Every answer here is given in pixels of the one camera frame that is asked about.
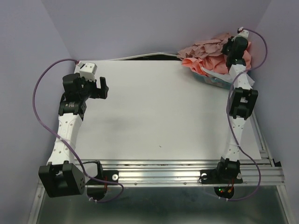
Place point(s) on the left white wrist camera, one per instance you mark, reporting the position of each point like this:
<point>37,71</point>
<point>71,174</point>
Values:
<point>87,70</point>

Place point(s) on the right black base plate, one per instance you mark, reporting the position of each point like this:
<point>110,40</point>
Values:
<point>224,186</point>

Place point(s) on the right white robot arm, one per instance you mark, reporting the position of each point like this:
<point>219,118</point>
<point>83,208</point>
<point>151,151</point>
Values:
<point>241,102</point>

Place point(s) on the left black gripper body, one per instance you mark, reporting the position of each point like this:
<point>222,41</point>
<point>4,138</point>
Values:
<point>89,88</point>

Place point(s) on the coral orange skirt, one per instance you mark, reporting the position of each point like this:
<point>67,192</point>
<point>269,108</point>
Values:
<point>217,65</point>

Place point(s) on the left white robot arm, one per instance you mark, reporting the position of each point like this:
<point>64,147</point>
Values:
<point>60,176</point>

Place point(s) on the dusty pink skirt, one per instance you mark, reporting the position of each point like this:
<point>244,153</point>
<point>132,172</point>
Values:
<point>206,48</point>

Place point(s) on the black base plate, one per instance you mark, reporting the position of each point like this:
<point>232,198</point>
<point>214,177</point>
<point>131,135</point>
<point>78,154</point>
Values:
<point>97,187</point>
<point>224,186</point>

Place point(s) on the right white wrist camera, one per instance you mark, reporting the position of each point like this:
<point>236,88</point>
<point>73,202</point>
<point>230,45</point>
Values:
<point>242,32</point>

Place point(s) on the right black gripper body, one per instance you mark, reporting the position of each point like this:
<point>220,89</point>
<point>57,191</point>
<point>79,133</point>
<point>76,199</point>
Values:
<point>227,48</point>

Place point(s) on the aluminium rail frame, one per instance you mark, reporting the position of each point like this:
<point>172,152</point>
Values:
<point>186,173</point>

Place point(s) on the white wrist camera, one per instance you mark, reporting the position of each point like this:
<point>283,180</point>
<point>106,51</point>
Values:
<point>242,32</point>
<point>87,70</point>

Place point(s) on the light blue patterned bin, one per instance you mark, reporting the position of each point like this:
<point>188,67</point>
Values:
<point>211,81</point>

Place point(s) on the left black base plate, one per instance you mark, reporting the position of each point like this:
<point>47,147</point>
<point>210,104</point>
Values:
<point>97,187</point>

